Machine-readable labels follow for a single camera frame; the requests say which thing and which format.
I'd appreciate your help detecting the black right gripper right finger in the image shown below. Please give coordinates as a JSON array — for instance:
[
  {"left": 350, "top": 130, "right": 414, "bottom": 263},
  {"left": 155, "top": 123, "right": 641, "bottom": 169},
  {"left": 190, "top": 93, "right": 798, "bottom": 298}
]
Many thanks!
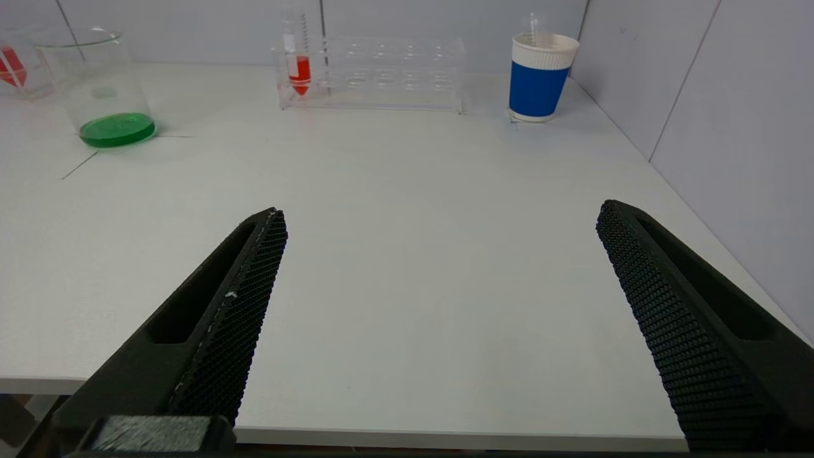
[{"left": 595, "top": 200, "right": 814, "bottom": 452}]

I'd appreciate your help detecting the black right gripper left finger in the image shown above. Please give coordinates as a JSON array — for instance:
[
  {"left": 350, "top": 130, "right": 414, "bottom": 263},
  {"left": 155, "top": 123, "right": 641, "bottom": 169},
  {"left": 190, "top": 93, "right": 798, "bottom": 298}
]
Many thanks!
[{"left": 51, "top": 207, "right": 289, "bottom": 454}]

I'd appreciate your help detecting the yellow liquid test tube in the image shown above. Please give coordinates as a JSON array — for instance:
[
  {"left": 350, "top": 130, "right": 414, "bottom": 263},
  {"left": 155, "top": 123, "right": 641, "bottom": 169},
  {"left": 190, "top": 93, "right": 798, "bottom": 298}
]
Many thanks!
[{"left": 520, "top": 13, "right": 549, "bottom": 46}]

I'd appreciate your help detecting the clear glass beaker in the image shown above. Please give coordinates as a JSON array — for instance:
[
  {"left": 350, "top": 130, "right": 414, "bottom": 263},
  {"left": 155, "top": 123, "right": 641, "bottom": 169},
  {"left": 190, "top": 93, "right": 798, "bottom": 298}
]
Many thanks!
[{"left": 33, "top": 27, "right": 158, "bottom": 149}]

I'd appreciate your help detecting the red liquid tube white label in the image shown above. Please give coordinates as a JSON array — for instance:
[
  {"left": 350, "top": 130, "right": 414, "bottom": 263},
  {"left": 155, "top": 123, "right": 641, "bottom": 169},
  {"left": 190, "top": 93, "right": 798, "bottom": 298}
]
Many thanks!
[{"left": 280, "top": 8, "right": 313, "bottom": 97}]

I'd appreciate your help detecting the red liquid test tube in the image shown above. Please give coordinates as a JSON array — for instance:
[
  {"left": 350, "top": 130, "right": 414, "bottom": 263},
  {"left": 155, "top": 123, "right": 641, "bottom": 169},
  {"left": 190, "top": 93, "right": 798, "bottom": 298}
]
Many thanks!
[{"left": 0, "top": 46, "right": 29, "bottom": 88}]

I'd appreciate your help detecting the white paper cup blue sleeve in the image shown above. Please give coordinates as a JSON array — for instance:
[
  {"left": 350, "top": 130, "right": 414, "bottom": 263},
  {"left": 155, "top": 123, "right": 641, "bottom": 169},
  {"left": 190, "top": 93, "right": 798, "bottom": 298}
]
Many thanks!
[{"left": 507, "top": 32, "right": 581, "bottom": 123}]

